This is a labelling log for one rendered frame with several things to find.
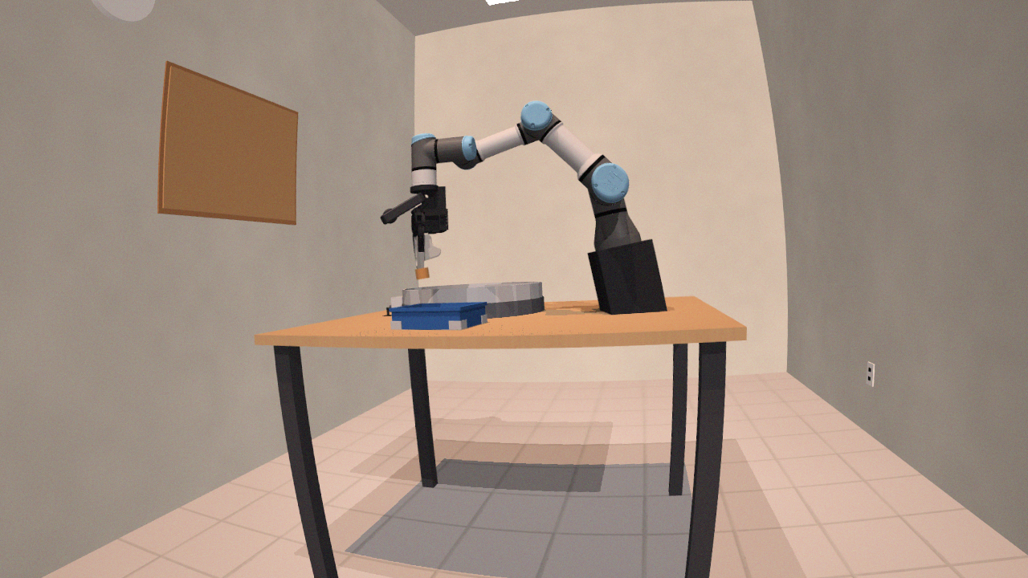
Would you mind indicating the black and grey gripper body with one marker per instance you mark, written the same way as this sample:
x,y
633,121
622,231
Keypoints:
x,y
436,220

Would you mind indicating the blue plastic crate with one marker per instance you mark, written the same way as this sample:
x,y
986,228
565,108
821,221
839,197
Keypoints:
x,y
438,316

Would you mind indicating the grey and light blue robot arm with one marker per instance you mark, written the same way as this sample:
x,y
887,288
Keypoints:
x,y
609,183

